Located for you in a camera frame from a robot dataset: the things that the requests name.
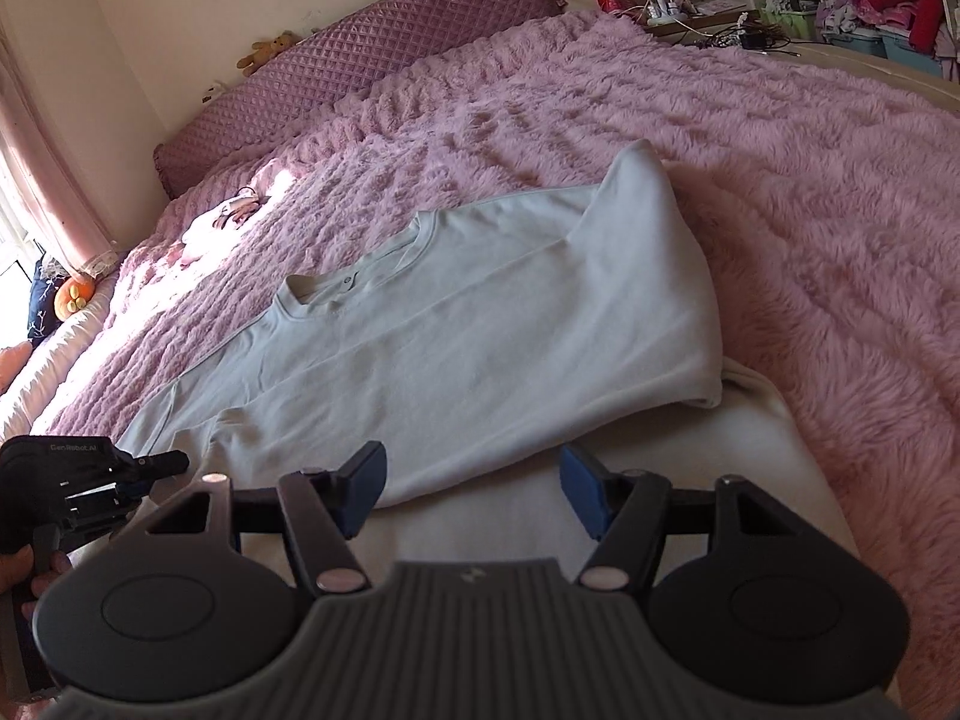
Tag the navy floral cushion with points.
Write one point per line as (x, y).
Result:
(47, 278)

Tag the purple quilted headboard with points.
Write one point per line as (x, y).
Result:
(344, 58)

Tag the pink curtain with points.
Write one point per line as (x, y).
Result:
(41, 191)

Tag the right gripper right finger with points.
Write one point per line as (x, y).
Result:
(623, 513)

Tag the pink fluffy bed blanket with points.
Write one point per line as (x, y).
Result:
(826, 205)

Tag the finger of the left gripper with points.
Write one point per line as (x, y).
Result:
(161, 466)

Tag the white Nevada sweatshirt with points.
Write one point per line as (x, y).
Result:
(473, 345)

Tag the brown teddy bear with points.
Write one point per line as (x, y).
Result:
(264, 51)

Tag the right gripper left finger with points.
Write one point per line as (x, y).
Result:
(322, 512)

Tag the wooden bedside table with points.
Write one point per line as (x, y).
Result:
(699, 25)

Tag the teal storage bin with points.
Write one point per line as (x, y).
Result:
(884, 45)

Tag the person's left hand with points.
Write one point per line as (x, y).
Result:
(18, 568)

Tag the orange plush toy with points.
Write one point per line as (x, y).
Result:
(73, 296)

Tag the small item on blanket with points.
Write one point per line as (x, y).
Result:
(234, 212)

